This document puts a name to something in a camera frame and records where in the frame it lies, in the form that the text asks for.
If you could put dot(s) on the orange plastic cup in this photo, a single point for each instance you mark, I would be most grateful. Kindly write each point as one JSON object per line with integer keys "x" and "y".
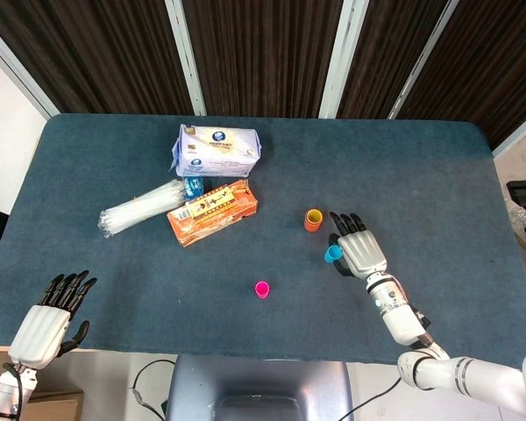
{"x": 310, "y": 226}

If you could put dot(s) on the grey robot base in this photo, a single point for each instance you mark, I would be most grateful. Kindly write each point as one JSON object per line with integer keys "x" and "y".
{"x": 258, "y": 381}

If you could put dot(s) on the brown cardboard box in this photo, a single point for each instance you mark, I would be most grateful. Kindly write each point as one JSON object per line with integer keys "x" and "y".
{"x": 57, "y": 405}

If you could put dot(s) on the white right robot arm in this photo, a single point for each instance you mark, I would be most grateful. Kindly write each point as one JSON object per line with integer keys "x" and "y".
{"x": 399, "y": 320}

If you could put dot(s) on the small yellow box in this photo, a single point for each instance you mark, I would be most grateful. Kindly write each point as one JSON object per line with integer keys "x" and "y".
{"x": 210, "y": 203}

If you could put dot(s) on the orange cardboard box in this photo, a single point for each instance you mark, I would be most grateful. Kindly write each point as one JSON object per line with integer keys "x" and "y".
{"x": 215, "y": 223}

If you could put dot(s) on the white wet wipes pack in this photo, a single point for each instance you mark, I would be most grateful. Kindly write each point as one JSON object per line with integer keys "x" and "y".
{"x": 219, "y": 151}

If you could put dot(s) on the dark brown screen panel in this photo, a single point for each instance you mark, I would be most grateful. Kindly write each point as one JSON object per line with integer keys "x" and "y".
{"x": 263, "y": 52}
{"x": 491, "y": 57}
{"x": 385, "y": 52}
{"x": 92, "y": 48}

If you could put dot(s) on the teal table cloth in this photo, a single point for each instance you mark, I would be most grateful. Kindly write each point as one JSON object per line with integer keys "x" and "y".
{"x": 114, "y": 285}

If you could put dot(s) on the pink plastic cup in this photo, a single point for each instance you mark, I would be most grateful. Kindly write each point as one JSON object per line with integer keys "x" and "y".
{"x": 262, "y": 291}

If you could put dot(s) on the white screen frame post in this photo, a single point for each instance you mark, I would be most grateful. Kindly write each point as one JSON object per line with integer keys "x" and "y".
{"x": 22, "y": 79}
{"x": 342, "y": 57}
{"x": 186, "y": 57}
{"x": 421, "y": 61}
{"x": 519, "y": 131}

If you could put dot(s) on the clear plastic straws bundle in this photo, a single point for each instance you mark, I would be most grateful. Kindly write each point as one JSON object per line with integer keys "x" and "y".
{"x": 136, "y": 210}

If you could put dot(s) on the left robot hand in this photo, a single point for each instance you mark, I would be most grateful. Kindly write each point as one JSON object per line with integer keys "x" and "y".
{"x": 37, "y": 335}

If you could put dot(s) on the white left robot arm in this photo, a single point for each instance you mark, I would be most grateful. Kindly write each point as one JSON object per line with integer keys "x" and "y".
{"x": 2, "y": 392}

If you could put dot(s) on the light blue plastic cup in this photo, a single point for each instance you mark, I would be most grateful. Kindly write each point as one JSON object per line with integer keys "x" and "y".
{"x": 331, "y": 256}

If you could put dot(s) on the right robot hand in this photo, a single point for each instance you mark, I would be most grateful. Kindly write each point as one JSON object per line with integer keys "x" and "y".
{"x": 363, "y": 254}

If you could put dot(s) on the small blue packet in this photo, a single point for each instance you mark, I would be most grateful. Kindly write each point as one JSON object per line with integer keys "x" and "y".
{"x": 193, "y": 186}

